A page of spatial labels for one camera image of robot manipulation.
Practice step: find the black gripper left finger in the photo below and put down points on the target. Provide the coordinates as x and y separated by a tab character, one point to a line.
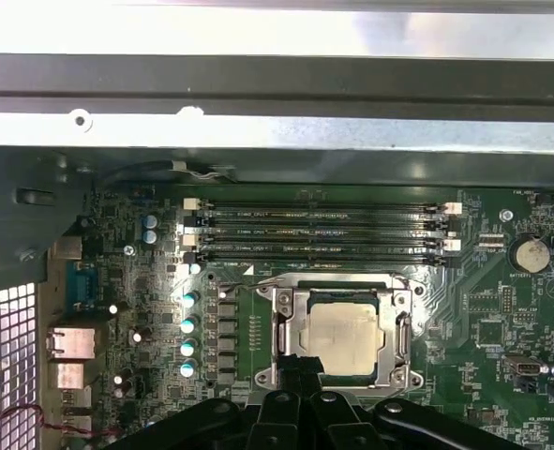
258	422

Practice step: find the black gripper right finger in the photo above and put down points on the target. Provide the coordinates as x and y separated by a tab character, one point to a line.
351	422

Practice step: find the silver-topped CPU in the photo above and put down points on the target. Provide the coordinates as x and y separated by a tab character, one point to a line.
342	337

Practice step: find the metal socket cover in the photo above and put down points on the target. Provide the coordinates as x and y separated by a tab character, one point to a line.
297	309

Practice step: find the CPU socket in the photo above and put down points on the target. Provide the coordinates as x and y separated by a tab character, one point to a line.
412	375

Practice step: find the blue-top cylindrical capacitor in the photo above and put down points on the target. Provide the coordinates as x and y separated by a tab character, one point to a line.
150	235
194	268
188	370
150	222
190	298
190	323
188	349

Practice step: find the black RAM slot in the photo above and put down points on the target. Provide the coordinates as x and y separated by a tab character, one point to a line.
351	223
351	240
351	257
351	206

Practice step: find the green motherboard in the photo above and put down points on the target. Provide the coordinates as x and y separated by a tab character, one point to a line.
468	290

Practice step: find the silver internal USB port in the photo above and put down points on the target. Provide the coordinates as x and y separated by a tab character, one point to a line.
522	365

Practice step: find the silver port block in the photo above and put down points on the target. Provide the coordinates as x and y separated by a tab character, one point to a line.
68	376
72	344

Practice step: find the blue serial port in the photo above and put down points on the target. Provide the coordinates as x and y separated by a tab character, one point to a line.
89	286

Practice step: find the round coin battery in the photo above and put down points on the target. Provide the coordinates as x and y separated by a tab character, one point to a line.
533	255

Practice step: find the black open PC case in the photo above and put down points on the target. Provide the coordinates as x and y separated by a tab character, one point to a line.
258	136

